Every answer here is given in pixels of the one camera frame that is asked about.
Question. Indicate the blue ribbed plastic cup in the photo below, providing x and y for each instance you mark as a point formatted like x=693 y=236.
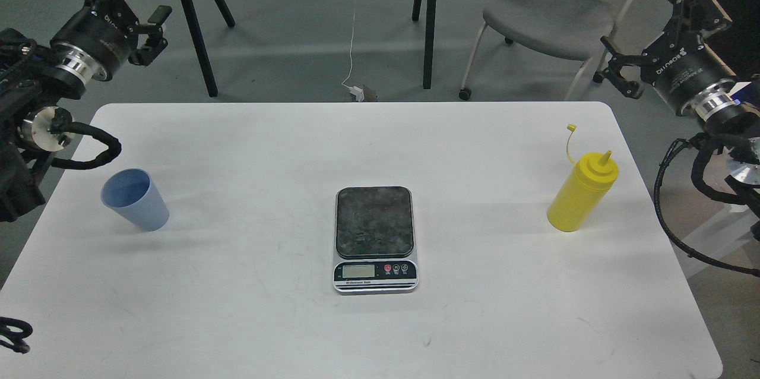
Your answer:
x=133 y=194

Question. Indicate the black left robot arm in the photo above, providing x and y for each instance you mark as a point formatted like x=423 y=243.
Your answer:
x=37 y=134

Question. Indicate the yellow squeeze bottle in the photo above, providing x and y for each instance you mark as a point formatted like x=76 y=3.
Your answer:
x=591 y=177

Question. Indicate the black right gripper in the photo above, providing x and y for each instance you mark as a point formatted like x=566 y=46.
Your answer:
x=686 y=66

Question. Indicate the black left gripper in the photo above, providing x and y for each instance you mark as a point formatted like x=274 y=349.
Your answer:
x=90 y=47

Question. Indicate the digital kitchen scale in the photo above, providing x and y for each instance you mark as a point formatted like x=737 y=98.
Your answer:
x=375 y=249

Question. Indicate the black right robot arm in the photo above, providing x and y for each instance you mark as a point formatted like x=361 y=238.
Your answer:
x=725 y=168

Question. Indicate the grey office chair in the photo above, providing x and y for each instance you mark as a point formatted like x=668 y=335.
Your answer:
x=564 y=29

